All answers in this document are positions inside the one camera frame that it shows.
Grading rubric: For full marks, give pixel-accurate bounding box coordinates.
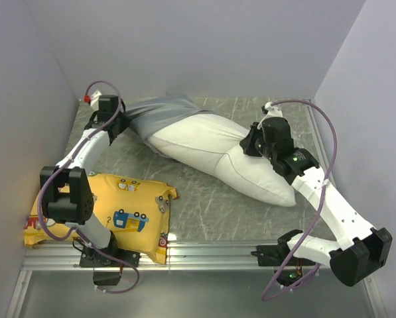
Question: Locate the grey pillowcase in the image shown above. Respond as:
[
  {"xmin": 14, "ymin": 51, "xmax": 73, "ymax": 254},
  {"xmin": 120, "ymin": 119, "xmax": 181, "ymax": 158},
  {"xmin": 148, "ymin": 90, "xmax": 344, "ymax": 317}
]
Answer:
[{"xmin": 123, "ymin": 94, "xmax": 214, "ymax": 142}]

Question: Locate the white pillow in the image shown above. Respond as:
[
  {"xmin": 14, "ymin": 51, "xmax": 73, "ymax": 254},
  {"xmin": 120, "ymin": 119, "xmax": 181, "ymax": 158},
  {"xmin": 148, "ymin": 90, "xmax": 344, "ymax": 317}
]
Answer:
[{"xmin": 147, "ymin": 113, "xmax": 296, "ymax": 207}]

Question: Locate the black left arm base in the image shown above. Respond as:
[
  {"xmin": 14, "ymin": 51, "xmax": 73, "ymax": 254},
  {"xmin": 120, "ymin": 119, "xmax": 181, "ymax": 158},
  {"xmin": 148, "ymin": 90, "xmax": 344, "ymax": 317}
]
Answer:
[{"xmin": 79, "ymin": 247, "xmax": 140, "ymax": 293}]

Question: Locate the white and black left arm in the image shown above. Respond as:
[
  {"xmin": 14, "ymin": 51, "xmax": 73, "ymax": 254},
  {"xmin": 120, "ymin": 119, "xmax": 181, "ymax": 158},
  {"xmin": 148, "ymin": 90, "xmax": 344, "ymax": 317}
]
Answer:
[{"xmin": 37, "ymin": 95, "xmax": 129, "ymax": 267}]

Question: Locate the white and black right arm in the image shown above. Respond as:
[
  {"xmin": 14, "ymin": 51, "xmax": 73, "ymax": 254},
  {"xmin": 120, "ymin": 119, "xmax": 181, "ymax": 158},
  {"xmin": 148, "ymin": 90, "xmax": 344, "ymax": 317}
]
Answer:
[{"xmin": 239, "ymin": 117, "xmax": 393, "ymax": 287}]

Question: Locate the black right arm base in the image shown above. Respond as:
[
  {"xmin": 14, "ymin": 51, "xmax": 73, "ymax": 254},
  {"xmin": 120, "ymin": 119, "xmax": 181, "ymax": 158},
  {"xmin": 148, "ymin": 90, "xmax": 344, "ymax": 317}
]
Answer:
[{"xmin": 250, "ymin": 244, "xmax": 315, "ymax": 287}]

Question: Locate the yellow cartoon print pillow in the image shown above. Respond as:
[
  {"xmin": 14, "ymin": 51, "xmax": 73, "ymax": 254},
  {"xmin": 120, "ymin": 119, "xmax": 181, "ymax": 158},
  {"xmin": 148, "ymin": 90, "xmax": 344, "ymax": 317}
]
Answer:
[{"xmin": 23, "ymin": 172, "xmax": 179, "ymax": 265}]

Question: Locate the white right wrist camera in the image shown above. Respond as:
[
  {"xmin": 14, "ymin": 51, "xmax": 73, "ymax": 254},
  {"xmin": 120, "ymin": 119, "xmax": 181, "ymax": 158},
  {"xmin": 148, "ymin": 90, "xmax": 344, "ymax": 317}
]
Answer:
[{"xmin": 257, "ymin": 102, "xmax": 283, "ymax": 130}]

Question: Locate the aluminium right side rail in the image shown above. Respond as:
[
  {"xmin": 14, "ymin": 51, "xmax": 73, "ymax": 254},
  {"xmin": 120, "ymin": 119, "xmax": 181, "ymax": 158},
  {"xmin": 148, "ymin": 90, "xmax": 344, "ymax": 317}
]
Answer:
[{"xmin": 304, "ymin": 104, "xmax": 332, "ymax": 170}]

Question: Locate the aluminium rail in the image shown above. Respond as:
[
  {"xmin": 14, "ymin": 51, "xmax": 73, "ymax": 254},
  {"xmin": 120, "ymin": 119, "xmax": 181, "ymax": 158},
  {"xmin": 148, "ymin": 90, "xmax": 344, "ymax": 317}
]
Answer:
[
  {"xmin": 21, "ymin": 240, "xmax": 338, "ymax": 272},
  {"xmin": 304, "ymin": 104, "xmax": 332, "ymax": 170}
]

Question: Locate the aluminium front rail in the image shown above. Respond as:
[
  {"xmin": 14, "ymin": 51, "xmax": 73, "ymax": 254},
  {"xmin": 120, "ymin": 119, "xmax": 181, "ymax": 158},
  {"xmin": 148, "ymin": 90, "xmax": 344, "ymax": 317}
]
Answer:
[{"xmin": 21, "ymin": 240, "xmax": 338, "ymax": 272}]

